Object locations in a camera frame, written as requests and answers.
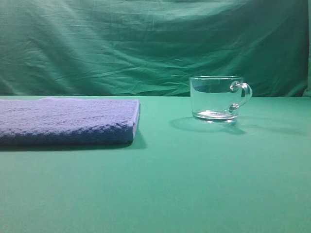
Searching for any folded blue towel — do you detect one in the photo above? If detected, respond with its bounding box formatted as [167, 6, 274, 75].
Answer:
[0, 98, 140, 146]

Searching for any transparent glass cup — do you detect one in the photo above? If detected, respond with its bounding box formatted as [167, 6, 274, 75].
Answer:
[189, 76, 253, 124]

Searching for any green backdrop cloth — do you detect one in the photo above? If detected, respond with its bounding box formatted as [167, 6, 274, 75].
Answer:
[0, 0, 311, 97]

